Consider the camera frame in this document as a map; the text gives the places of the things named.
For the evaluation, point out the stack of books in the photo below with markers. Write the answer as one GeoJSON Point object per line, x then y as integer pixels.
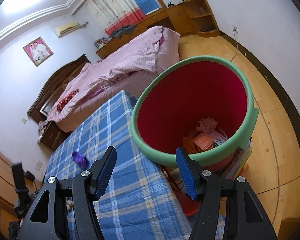
{"type": "Point", "coordinates": [238, 162]}

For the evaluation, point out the purple wrapper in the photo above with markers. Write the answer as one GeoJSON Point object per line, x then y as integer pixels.
{"type": "Point", "coordinates": [80, 160]}

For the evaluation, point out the pink blanket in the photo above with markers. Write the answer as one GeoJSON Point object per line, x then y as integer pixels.
{"type": "Point", "coordinates": [130, 62]}

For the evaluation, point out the pile of peanuts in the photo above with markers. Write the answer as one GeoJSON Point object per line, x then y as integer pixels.
{"type": "Point", "coordinates": [69, 205]}

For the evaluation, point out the framed wall photo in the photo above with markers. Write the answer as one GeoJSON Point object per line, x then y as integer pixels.
{"type": "Point", "coordinates": [38, 52]}

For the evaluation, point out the black item on shelf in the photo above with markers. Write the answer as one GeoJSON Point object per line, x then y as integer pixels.
{"type": "Point", "coordinates": [206, 28]}

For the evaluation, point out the white and red curtain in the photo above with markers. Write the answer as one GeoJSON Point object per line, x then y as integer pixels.
{"type": "Point", "coordinates": [115, 7]}

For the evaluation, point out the grey clothes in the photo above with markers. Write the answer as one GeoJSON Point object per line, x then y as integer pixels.
{"type": "Point", "coordinates": [123, 31]}

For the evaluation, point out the wall outlet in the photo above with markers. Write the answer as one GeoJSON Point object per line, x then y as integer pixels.
{"type": "Point", "coordinates": [235, 29]}

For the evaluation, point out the long wooden desk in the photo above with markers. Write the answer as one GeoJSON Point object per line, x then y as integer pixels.
{"type": "Point", "coordinates": [180, 15]}

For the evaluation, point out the green bin with red inside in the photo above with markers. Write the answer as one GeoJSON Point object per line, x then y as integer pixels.
{"type": "Point", "coordinates": [190, 92]}

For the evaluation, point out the small black desk item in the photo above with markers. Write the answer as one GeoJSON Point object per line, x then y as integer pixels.
{"type": "Point", "coordinates": [170, 4]}

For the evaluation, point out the brown wooden cabinet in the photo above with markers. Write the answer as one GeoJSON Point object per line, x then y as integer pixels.
{"type": "Point", "coordinates": [0, 165]}

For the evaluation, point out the red patterned pillow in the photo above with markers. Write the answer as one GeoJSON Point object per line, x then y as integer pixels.
{"type": "Point", "coordinates": [67, 99]}

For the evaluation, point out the dark wooden nightstand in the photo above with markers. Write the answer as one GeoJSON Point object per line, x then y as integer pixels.
{"type": "Point", "coordinates": [52, 136]}

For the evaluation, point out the blue plaid tablecloth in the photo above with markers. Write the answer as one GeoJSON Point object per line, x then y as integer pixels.
{"type": "Point", "coordinates": [130, 192]}

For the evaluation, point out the wall air conditioner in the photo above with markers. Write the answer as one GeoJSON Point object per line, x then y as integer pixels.
{"type": "Point", "coordinates": [66, 29]}

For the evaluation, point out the dark wooden bed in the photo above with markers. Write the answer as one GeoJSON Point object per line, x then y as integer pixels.
{"type": "Point", "coordinates": [72, 97]}

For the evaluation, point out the glass jar on shelf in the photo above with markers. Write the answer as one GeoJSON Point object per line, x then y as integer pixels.
{"type": "Point", "coordinates": [202, 10]}

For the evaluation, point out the red plastic stool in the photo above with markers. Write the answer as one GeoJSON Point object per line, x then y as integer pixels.
{"type": "Point", "coordinates": [193, 208]}

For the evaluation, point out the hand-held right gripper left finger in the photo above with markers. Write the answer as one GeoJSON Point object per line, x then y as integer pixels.
{"type": "Point", "coordinates": [105, 172]}

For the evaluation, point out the white printed packet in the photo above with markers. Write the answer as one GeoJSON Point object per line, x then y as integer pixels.
{"type": "Point", "coordinates": [220, 137]}

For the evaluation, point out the white paper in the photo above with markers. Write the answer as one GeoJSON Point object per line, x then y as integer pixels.
{"type": "Point", "coordinates": [206, 124]}

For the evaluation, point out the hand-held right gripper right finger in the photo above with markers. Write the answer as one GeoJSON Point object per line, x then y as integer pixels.
{"type": "Point", "coordinates": [186, 175]}

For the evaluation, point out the box of books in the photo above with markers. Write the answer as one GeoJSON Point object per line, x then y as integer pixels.
{"type": "Point", "coordinates": [102, 42]}

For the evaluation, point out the wall switch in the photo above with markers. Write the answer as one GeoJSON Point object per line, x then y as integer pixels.
{"type": "Point", "coordinates": [24, 120]}

